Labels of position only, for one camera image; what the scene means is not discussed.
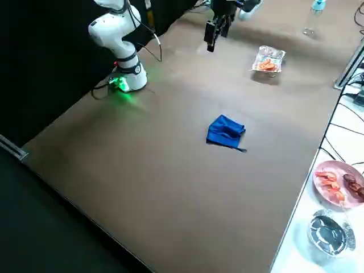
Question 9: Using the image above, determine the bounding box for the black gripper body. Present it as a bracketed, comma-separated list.
[212, 0, 238, 18]

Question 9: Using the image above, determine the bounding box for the rectangular aluminium foil pan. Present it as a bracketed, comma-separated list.
[249, 44, 287, 78]

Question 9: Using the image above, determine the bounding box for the clear bottle blue lid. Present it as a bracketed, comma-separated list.
[302, 0, 327, 37]

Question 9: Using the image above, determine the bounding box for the blue dishcloth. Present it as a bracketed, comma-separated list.
[205, 114, 247, 154]

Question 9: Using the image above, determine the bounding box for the round empty foil pan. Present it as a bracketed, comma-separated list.
[306, 209, 357, 259]

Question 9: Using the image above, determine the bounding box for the orange shrimp skewer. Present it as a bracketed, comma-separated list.
[257, 57, 279, 72]
[315, 169, 351, 225]

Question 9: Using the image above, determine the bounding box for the small black box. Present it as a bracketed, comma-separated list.
[351, 90, 364, 106]

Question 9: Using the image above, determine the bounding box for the dark meat skewer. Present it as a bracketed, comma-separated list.
[342, 172, 364, 199]

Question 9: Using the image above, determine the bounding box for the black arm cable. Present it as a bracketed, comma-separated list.
[106, 0, 163, 63]

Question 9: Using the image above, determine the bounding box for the black base cable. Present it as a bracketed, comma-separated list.
[90, 79, 116, 101]

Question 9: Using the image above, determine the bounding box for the aluminium frame post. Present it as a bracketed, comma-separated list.
[333, 36, 364, 89]

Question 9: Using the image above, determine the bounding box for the aluminium frame rail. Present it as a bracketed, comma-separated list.
[0, 134, 30, 162]

